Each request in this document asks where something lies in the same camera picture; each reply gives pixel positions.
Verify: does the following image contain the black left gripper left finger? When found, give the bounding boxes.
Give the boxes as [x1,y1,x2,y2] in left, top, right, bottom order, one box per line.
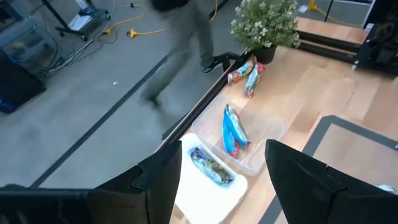
[0,140,183,224]

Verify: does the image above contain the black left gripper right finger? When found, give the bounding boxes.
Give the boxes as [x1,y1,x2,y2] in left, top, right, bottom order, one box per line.
[264,139,398,224]

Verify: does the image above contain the silver white granola bar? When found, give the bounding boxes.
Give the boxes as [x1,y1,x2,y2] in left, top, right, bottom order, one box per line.
[376,184,398,195]

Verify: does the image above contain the blue red-ended granola bar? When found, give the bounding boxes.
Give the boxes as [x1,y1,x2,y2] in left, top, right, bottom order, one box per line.
[221,111,241,157]
[224,103,252,149]

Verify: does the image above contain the dark blue granola bar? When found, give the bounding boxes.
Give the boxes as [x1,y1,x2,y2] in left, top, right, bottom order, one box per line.
[189,146,234,187]

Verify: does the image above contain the red multicolour granola bar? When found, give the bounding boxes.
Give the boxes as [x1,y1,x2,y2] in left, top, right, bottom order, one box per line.
[244,61,266,99]
[227,57,257,86]

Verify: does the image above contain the clear plastic bin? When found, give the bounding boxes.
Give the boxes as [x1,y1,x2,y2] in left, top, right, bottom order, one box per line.
[191,93,285,177]

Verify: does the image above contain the white plastic bin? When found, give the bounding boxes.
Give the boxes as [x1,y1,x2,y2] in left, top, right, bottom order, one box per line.
[174,133,249,224]

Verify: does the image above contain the black case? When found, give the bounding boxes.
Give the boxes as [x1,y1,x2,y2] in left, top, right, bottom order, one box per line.
[0,49,47,114]

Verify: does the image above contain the grey metal rack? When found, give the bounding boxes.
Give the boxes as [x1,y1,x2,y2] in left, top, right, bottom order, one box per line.
[0,17,58,75]

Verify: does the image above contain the white-flowered plant in black pot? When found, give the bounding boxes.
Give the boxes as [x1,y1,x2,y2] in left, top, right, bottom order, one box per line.
[229,0,301,65]

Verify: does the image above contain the black wheeled cart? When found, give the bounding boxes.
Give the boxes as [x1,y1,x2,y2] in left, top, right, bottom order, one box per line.
[42,0,111,42]

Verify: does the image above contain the person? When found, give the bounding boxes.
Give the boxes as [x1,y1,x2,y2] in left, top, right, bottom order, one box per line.
[139,0,223,108]

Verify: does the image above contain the black aluminium table frame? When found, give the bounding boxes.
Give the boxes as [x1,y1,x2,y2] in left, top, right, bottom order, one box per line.
[160,29,363,149]

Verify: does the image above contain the grey floor cable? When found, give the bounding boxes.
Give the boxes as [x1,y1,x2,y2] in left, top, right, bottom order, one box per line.
[46,30,116,74]

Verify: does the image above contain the yellow extension cord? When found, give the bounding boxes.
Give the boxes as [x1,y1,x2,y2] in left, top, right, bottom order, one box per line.
[307,0,363,27]
[104,2,147,35]
[126,0,218,39]

